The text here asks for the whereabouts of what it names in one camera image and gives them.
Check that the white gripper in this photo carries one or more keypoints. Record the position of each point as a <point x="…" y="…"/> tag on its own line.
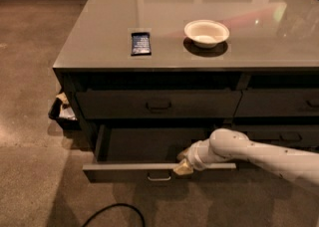
<point x="193" y="157"/>

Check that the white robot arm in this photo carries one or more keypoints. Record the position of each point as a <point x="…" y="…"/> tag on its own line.
<point x="294" y="165"/>

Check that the dark grey drawer cabinet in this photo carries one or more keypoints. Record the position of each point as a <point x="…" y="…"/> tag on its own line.
<point x="273" y="44"/>

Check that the white paper bowl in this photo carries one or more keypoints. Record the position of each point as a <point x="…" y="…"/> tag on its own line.
<point x="206" y="34"/>

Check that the black bin with trash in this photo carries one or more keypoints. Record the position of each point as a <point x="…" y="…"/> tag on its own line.
<point x="62" y="113"/>

